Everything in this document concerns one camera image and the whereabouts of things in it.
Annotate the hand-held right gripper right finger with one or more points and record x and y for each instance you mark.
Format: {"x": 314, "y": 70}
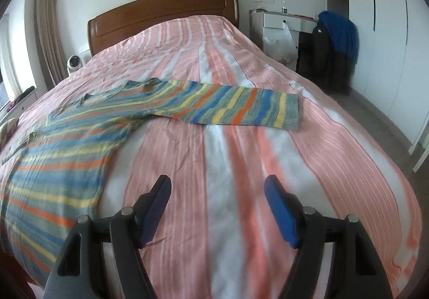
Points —
{"x": 281, "y": 215}

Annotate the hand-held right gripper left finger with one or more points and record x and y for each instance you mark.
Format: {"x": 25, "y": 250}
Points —
{"x": 154, "y": 215}

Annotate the striped knit sweater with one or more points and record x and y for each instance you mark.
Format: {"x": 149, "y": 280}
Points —
{"x": 83, "y": 138}

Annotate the pink striped bedspread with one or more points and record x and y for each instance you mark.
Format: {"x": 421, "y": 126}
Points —
{"x": 234, "y": 151}

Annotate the blue black bag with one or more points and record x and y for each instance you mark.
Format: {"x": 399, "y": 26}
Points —
{"x": 315, "y": 54}

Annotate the white plastic bag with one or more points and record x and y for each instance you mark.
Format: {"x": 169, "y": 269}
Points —
{"x": 280, "y": 47}

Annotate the patterned pillow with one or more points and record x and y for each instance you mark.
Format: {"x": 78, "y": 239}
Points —
{"x": 6, "y": 130}

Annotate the white round fan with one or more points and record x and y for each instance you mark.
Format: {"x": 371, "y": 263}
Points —
{"x": 74, "y": 64}

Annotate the dark cloth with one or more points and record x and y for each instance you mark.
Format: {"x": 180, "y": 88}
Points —
{"x": 26, "y": 92}

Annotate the blue garment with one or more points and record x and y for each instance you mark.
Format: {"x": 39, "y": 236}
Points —
{"x": 342, "y": 34}

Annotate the white wardrobe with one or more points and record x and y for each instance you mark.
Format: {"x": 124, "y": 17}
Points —
{"x": 385, "y": 51}

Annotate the white desk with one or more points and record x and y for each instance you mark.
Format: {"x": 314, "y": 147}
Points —
{"x": 273, "y": 20}

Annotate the small bottle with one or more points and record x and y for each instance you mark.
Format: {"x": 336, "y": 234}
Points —
{"x": 284, "y": 8}

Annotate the wooden headboard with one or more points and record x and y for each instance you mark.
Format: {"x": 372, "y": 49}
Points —
{"x": 161, "y": 7}

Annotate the beige curtain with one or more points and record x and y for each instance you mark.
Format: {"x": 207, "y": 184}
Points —
{"x": 50, "y": 34}

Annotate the white furniture frame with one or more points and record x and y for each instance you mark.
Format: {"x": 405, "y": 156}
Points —
{"x": 423, "y": 155}

